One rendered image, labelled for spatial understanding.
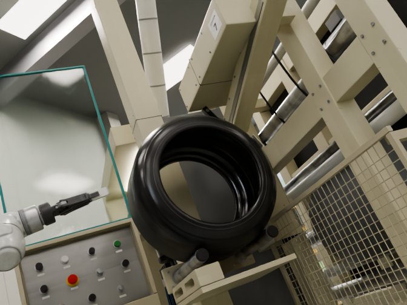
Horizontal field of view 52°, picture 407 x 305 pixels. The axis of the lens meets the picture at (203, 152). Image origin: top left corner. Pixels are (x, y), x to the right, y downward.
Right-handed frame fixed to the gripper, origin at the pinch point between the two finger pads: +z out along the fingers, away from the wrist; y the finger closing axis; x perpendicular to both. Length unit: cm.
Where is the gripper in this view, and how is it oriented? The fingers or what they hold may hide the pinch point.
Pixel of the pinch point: (99, 193)
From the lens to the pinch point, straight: 152.2
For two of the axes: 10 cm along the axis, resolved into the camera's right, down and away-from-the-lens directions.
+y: -2.5, 3.7, 9.0
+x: 4.3, 8.7, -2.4
